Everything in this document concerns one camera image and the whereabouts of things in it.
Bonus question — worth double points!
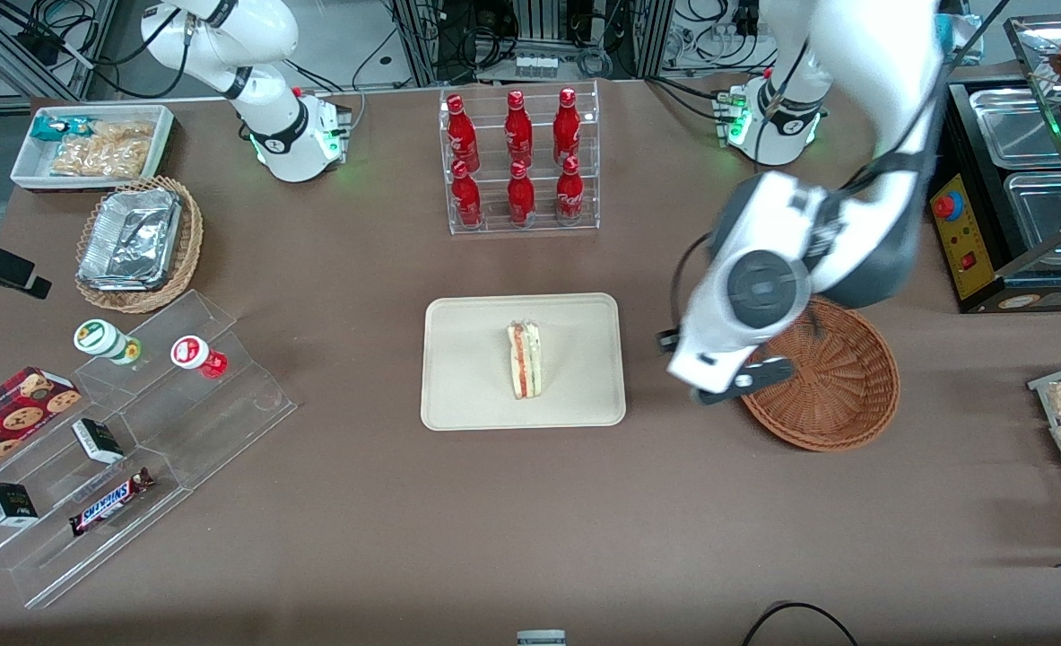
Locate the triangular sandwich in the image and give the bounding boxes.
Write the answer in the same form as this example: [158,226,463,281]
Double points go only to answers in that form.
[506,319,544,401]

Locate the brown wicker basket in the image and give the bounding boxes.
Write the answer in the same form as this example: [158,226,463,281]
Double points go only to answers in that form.
[732,295,901,452]

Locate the beige plastic tray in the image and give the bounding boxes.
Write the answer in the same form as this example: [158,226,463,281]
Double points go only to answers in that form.
[420,292,628,432]

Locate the light wicker basket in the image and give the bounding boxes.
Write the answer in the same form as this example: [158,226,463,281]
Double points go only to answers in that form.
[74,175,204,315]

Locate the black food warmer cabinet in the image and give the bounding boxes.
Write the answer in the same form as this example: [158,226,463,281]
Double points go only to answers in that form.
[928,13,1061,314]

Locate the clear acrylic bottle rack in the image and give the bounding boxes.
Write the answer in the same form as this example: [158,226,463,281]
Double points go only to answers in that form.
[438,80,602,237]

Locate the red cola bottle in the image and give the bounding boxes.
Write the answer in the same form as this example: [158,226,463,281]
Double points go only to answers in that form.
[506,161,537,226]
[554,155,586,223]
[445,93,481,173]
[552,87,582,166]
[504,89,535,168]
[450,160,484,229]

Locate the white power strip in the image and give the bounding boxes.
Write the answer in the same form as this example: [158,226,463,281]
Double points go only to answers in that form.
[511,53,561,81]

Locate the teal cloth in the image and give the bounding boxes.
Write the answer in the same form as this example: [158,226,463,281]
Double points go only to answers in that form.
[939,13,985,65]

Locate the clear acrylic stepped shelf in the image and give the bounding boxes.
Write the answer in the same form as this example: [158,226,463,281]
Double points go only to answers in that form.
[0,288,299,610]

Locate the red lid yogurt cup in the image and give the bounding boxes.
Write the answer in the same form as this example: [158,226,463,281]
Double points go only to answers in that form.
[170,334,230,380]

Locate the stacked aluminium foil containers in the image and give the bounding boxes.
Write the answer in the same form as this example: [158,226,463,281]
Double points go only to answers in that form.
[76,188,184,292]

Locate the green lid yogurt cup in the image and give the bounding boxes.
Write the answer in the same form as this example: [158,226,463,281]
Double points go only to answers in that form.
[73,319,143,366]

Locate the snickers chocolate bar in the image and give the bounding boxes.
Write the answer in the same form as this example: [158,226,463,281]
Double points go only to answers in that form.
[67,467,157,537]

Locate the small black box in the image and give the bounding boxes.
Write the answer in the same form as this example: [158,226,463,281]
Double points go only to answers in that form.
[71,417,126,466]
[0,481,40,528]

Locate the clear bag of crackers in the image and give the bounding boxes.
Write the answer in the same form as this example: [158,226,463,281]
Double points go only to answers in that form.
[49,120,156,179]

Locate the teal snack packet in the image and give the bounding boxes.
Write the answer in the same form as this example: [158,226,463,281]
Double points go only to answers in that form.
[29,114,93,144]

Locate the red cookie box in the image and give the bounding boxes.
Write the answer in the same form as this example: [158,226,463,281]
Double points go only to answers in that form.
[0,365,83,491]

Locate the white rectangular snack bin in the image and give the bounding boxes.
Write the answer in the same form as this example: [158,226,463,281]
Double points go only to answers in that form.
[10,104,176,193]

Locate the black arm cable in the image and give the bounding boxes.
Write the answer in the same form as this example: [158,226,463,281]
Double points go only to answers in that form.
[657,0,1015,353]

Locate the black table cable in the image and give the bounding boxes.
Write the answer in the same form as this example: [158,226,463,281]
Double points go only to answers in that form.
[742,600,859,646]

